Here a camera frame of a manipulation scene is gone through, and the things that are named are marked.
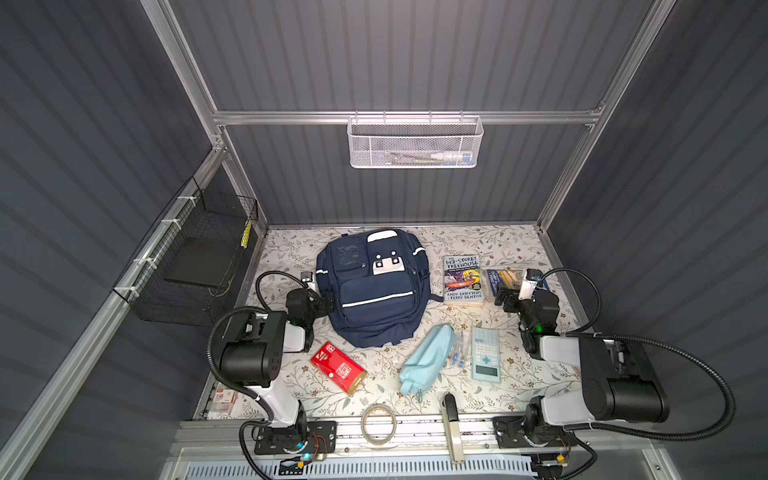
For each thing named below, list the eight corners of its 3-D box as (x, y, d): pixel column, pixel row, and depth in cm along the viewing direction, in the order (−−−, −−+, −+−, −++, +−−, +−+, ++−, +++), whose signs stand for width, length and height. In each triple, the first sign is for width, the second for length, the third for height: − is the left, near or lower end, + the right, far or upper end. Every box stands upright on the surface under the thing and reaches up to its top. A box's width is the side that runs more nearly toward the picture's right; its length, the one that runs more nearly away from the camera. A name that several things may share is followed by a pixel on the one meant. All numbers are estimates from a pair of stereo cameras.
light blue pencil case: (396, 388, 83) (396, 381, 78) (435, 327, 95) (438, 317, 89) (420, 406, 80) (422, 400, 75) (458, 341, 92) (462, 332, 86)
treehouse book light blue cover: (445, 306, 99) (446, 300, 97) (439, 260, 112) (440, 254, 109) (488, 305, 99) (490, 300, 97) (477, 260, 112) (479, 254, 109)
